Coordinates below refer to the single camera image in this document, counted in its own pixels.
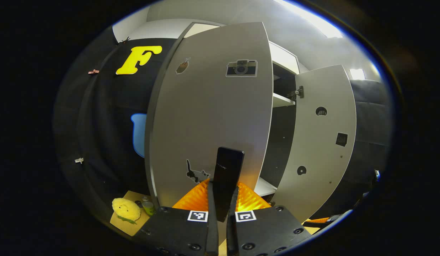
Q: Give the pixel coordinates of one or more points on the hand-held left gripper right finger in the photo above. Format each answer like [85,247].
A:
[230,231]

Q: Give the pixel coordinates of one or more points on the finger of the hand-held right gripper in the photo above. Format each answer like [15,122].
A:
[317,222]

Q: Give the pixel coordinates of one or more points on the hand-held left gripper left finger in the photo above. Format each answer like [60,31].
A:
[212,227]

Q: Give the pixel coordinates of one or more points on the beige cabinet door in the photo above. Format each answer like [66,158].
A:
[205,124]
[323,149]

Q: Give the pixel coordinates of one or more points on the black door hinge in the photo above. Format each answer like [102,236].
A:
[297,92]

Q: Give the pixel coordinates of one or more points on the white cabinet shelf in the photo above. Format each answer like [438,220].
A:
[282,100]

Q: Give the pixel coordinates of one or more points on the small green bottle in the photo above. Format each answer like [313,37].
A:
[148,207]

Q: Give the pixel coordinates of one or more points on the small dark object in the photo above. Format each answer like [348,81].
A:
[139,204]

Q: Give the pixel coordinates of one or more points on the yellow plush toy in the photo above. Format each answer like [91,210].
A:
[125,209]

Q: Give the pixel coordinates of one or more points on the small ceiling light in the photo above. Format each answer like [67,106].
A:
[357,74]

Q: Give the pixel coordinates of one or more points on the black backdrop cloth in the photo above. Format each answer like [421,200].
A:
[99,124]

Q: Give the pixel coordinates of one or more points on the red clip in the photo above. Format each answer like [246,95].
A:
[93,72]

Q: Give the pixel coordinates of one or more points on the black clip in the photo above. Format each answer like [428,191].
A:
[124,40]

